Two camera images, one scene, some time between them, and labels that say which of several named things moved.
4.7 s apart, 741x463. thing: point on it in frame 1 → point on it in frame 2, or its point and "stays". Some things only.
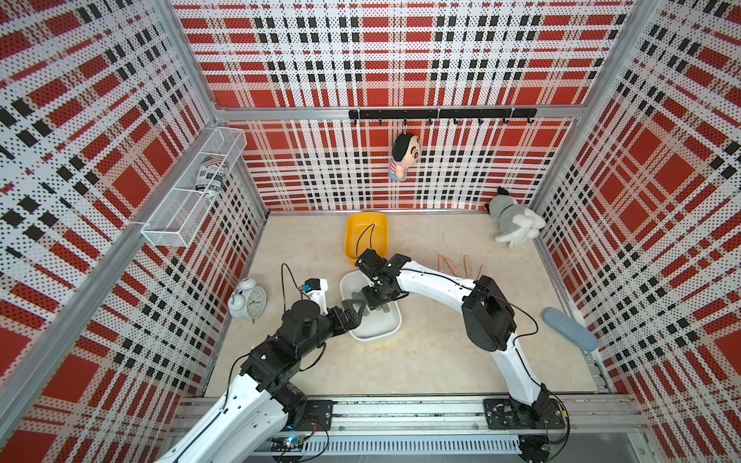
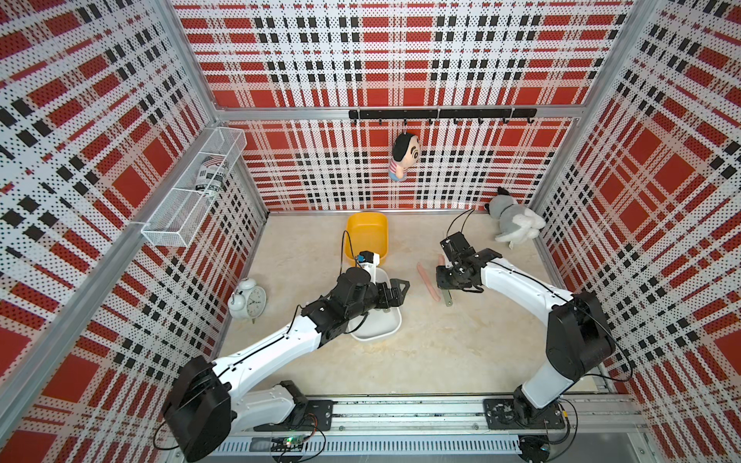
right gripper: (367, 292) → (442, 283)
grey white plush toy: (517, 224) stays
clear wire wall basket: (180, 213) stays
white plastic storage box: (374, 324) stays
